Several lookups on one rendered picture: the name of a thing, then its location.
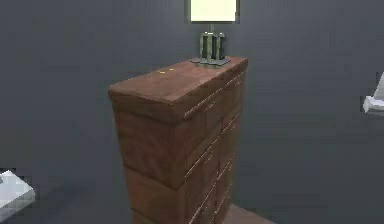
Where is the brown wooden chest of drawers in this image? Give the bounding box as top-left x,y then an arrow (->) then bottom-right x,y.
107,55 -> 249,224

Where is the cream shade table lamp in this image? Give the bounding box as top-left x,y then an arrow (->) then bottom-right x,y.
189,0 -> 239,67

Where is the white window sill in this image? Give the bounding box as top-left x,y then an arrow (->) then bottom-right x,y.
362,71 -> 384,116

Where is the white angular block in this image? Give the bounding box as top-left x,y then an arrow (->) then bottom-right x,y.
0,169 -> 36,217

